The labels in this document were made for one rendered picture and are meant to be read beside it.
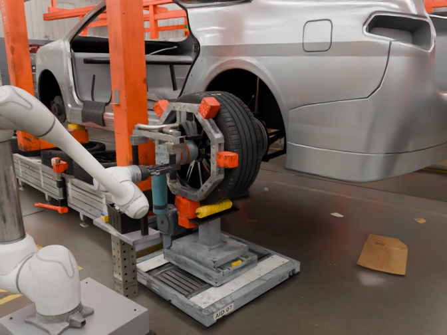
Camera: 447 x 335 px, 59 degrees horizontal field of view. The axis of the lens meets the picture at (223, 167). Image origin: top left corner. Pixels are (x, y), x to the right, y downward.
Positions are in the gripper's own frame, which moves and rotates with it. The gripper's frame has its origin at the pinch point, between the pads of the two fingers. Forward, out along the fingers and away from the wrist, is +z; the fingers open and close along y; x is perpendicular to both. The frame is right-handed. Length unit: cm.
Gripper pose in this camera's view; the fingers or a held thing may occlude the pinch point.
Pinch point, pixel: (171, 166)
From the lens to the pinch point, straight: 199.7
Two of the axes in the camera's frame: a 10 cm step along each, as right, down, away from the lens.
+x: 0.0, -9.7, -2.4
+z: 7.1, -1.7, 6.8
